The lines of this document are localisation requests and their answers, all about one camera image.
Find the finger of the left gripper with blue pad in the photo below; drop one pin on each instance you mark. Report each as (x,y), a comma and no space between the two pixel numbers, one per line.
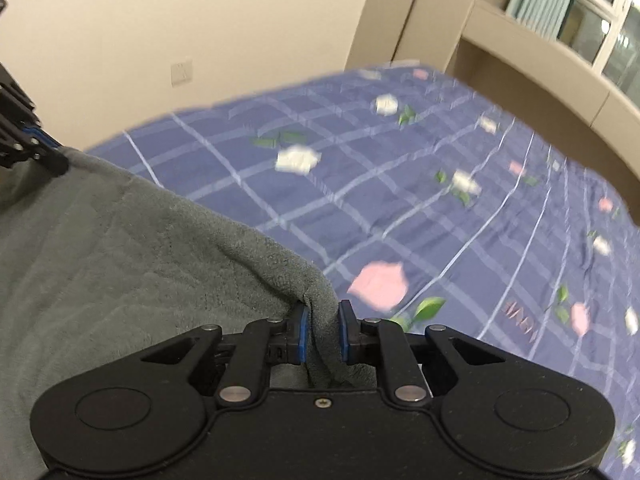
(40,147)

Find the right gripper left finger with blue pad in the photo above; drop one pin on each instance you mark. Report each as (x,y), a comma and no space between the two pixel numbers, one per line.
(250,355)

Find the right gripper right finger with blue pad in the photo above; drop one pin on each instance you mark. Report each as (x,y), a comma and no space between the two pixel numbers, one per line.
(383,345)

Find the grey fleece pants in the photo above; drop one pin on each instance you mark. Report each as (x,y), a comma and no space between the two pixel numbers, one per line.
(97,264)

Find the blue checked floral quilt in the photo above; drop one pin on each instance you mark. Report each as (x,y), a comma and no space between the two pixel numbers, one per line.
(423,202)

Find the beige wardrobe cabinet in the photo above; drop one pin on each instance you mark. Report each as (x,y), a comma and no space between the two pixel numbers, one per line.
(425,31)

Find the beige shelf above bed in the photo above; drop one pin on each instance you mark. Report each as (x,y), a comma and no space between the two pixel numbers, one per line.
(554,91)

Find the white wall socket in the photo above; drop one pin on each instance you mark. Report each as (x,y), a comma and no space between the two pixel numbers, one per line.
(181,73)

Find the window with white frame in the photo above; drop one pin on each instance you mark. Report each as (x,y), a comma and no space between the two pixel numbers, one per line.
(605,33)

